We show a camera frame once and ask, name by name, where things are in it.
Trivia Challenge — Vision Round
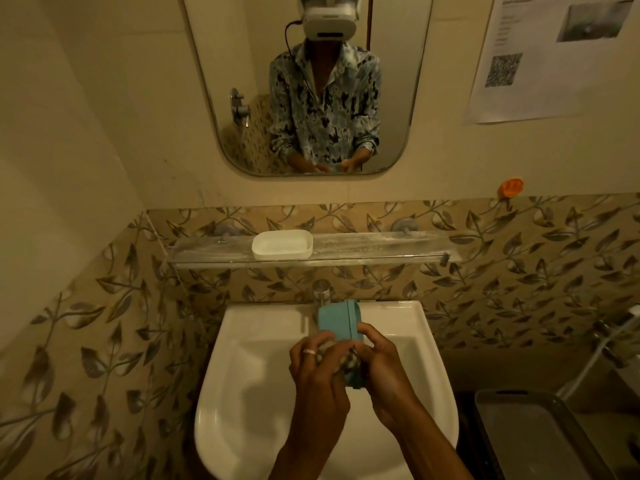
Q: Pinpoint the person's right hand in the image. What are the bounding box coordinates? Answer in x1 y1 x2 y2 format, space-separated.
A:
350 322 427 431

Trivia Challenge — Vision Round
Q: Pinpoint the chrome sink faucet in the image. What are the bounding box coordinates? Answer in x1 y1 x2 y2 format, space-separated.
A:
312 280 334 308

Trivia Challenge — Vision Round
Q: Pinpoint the chrome wall valve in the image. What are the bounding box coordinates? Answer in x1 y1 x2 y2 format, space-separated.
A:
594 320 632 368

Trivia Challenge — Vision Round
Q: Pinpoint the white paper notice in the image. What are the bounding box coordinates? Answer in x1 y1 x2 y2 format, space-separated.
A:
463 0 640 126

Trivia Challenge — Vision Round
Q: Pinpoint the white spray hose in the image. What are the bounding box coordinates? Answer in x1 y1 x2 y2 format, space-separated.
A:
556 305 640 401

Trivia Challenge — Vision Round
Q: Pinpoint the white ceramic sink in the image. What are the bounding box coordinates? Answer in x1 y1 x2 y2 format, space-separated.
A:
194 301 460 480

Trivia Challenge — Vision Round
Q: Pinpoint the person's right forearm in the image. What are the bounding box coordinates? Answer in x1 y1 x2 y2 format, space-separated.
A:
395 415 474 480

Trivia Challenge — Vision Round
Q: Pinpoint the orange wall hook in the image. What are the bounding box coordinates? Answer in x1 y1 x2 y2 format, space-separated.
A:
498 178 526 201

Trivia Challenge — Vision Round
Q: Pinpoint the rounded wall mirror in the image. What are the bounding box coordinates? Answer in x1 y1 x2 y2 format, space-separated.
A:
181 0 435 178

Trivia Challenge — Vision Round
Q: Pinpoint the teal plastic soap case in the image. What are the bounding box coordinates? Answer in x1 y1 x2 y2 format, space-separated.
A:
318 301 366 390

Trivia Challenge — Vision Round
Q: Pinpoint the person's left hand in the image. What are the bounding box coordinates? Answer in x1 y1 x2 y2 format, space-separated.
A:
288 332 358 438

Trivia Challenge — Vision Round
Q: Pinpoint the grey scrub pad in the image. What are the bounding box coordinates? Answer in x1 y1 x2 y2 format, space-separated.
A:
320 340 362 379

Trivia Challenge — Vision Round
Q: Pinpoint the white plastic soap dish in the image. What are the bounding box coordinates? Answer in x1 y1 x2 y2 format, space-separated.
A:
251 230 314 261

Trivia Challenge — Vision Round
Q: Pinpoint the glass wall shelf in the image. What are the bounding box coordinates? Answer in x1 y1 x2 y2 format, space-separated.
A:
167 231 451 270

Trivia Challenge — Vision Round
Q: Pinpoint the person's left forearm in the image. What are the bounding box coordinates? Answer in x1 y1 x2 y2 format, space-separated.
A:
268 427 351 480

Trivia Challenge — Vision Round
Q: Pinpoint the grey plastic bin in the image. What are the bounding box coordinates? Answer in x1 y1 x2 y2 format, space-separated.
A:
473 389 619 480

